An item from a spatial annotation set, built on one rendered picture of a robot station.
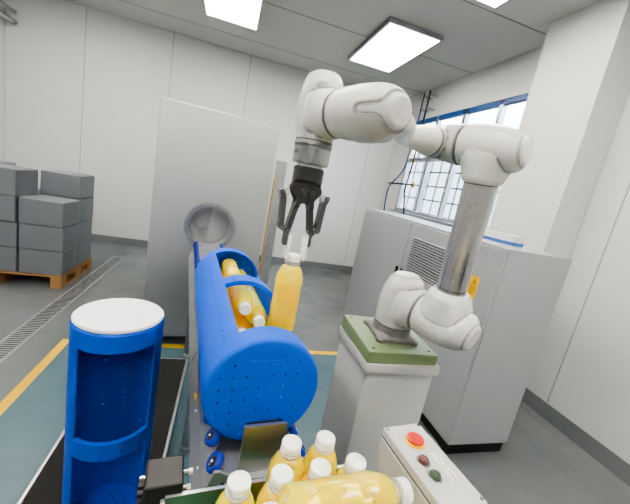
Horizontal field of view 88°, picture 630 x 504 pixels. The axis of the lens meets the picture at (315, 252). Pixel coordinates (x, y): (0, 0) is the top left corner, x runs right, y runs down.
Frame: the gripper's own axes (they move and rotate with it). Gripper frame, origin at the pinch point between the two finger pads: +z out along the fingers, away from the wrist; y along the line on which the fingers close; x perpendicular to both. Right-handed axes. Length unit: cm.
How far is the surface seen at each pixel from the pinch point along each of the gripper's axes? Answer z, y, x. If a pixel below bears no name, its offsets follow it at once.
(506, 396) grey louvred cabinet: 99, -186, -51
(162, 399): 128, 28, -113
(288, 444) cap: 32.5, 4.8, 29.0
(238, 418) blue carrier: 40.7, 10.7, 11.3
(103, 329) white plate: 39, 47, -31
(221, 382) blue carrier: 30.6, 15.9, 11.2
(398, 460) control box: 36, -19, 34
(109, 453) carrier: 85, 43, -30
